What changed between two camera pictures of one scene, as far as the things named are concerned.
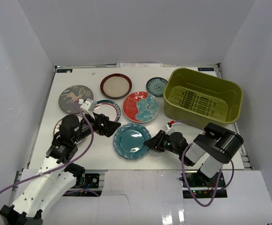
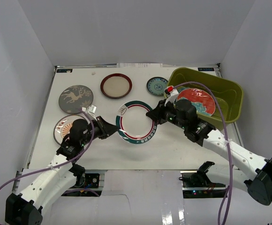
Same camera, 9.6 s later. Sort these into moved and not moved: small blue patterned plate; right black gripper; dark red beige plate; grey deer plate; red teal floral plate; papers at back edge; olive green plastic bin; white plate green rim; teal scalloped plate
Moved: right black gripper; teal scalloped plate; white plate green rim; red teal floral plate
Not moved: small blue patterned plate; grey deer plate; papers at back edge; dark red beige plate; olive green plastic bin
